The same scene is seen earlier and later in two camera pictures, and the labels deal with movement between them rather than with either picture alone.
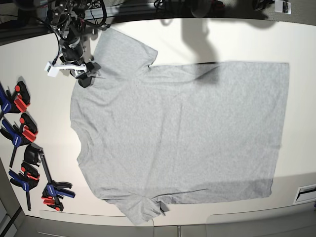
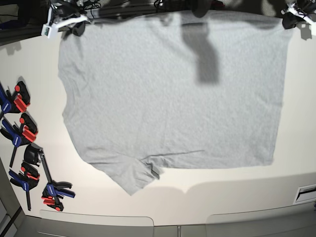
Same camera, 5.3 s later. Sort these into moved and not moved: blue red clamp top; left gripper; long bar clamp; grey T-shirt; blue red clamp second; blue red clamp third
Moved: left gripper; grey T-shirt
Not moved: long bar clamp; blue red clamp top; blue red clamp third; blue red clamp second
